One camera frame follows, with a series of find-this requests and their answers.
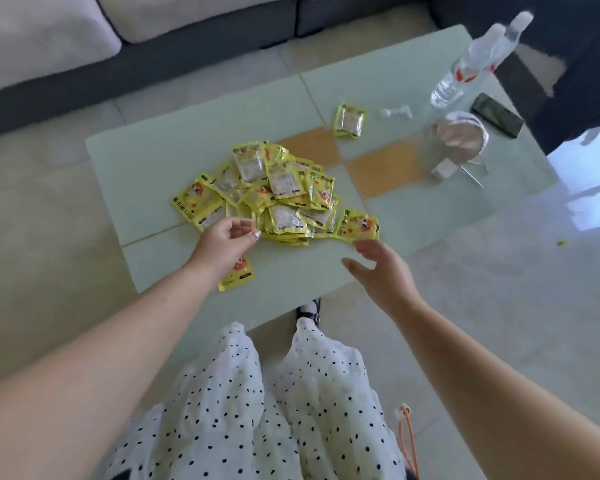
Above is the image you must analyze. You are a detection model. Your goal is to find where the person's left hand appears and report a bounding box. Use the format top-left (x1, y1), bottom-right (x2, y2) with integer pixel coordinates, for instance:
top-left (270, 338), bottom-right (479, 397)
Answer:
top-left (187, 217), bottom-right (262, 291)

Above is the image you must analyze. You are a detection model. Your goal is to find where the person's right hand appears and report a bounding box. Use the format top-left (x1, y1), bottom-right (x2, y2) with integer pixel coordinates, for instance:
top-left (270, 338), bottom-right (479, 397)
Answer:
top-left (341, 239), bottom-right (425, 323)

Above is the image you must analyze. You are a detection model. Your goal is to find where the person's left forearm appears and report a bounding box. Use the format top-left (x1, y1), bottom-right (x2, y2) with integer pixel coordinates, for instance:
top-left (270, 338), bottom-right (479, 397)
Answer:
top-left (0, 262), bottom-right (222, 480)

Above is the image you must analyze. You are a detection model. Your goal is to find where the person's right forearm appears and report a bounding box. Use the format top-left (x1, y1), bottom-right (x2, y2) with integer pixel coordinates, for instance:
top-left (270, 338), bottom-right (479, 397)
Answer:
top-left (392, 300), bottom-right (600, 480)

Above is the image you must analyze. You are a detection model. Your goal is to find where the yellow snack packet orange print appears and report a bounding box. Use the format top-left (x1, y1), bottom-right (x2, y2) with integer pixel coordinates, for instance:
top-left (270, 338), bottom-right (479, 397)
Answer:
top-left (218, 256), bottom-right (255, 292)
top-left (333, 208), bottom-right (381, 244)

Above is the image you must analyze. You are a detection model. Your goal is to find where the pile of yellow snack packets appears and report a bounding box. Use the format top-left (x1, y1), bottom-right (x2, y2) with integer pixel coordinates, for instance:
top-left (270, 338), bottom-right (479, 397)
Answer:
top-left (171, 140), bottom-right (341, 247)

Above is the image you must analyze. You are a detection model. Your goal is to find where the black and white shoe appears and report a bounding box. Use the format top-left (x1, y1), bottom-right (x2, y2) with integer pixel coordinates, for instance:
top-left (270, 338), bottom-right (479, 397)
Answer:
top-left (295, 297), bottom-right (322, 329)

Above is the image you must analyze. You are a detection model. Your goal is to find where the small white cube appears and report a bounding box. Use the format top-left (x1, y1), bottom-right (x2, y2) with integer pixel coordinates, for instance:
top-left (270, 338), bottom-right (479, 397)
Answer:
top-left (431, 161), bottom-right (459, 182)

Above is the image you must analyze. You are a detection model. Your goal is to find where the thin metal rod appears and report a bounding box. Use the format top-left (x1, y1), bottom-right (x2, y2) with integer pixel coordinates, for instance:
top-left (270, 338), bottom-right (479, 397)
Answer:
top-left (457, 163), bottom-right (487, 188)

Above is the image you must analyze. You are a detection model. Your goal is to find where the yellow snack packet clear window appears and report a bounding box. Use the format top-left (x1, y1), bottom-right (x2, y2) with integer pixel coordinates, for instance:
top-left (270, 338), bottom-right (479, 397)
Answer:
top-left (333, 101), bottom-right (369, 139)

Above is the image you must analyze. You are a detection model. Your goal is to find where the white polka dot dress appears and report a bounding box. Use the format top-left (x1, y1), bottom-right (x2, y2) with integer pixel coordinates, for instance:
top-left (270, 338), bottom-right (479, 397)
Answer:
top-left (102, 317), bottom-right (409, 480)

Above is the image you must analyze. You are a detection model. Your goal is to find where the grey sofa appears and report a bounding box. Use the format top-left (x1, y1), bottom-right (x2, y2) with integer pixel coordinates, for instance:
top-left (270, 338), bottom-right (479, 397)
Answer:
top-left (0, 0), bottom-right (433, 143)

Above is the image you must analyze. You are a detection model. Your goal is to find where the black smartphone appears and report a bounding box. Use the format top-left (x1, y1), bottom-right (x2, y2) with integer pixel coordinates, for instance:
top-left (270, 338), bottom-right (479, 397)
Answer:
top-left (470, 93), bottom-right (525, 139)

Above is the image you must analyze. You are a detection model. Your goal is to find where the clear plastic water bottle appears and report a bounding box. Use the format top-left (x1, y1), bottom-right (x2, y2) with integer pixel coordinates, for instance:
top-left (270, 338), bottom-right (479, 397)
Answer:
top-left (485, 11), bottom-right (535, 75)
top-left (429, 22), bottom-right (507, 110)

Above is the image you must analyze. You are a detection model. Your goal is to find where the white sofa cushion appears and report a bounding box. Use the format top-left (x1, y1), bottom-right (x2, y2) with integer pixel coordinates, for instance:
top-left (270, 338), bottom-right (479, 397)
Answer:
top-left (94, 0), bottom-right (299, 45)
top-left (0, 0), bottom-right (124, 96)

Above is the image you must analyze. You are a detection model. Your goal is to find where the dark blue fabric seat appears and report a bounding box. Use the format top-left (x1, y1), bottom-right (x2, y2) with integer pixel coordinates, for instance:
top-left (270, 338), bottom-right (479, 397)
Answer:
top-left (427, 0), bottom-right (600, 156)

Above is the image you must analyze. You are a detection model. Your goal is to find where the orange cord with bead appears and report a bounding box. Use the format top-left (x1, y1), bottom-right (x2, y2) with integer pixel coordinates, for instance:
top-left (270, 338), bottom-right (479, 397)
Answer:
top-left (393, 402), bottom-right (421, 480)

